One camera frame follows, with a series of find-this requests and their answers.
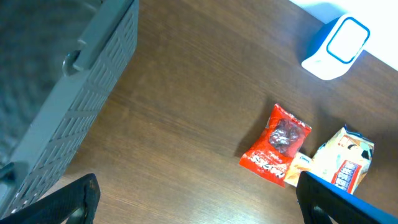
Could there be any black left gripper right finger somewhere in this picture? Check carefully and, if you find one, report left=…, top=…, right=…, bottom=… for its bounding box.
left=296, top=171, right=397, bottom=224

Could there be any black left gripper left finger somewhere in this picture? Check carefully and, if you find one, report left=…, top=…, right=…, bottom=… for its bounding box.
left=1, top=173, right=101, bottom=224

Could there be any yellow snack bag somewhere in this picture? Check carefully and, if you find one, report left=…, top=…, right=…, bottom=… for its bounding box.
left=311, top=126, right=374, bottom=194

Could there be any red Hacks candy bag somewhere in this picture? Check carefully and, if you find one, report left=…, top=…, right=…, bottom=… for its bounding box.
left=239, top=104, right=312, bottom=187

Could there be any orange Kleenex tissue pack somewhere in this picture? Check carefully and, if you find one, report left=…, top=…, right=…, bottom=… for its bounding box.
left=284, top=152, right=313, bottom=187

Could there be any white barcode scanner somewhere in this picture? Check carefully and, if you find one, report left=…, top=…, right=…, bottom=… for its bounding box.
left=301, top=14, right=371, bottom=80

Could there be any grey plastic lattice basket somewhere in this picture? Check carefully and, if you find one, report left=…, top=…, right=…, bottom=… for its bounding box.
left=1, top=0, right=139, bottom=217

